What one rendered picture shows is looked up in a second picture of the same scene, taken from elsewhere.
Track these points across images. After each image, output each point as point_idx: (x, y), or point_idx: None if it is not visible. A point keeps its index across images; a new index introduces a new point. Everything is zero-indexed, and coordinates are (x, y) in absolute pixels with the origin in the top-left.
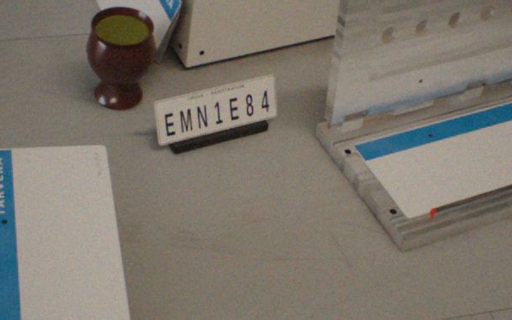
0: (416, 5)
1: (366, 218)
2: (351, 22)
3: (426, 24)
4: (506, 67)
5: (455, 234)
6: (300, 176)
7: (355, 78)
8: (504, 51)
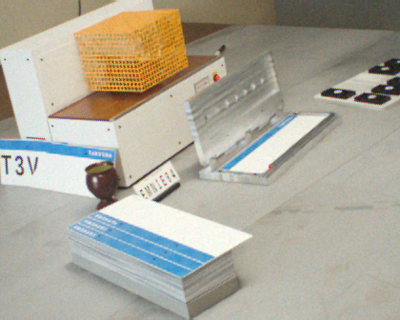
0: (210, 100)
1: (246, 185)
2: (192, 111)
3: None
4: (253, 120)
5: (283, 172)
6: (208, 189)
7: (205, 138)
8: (250, 112)
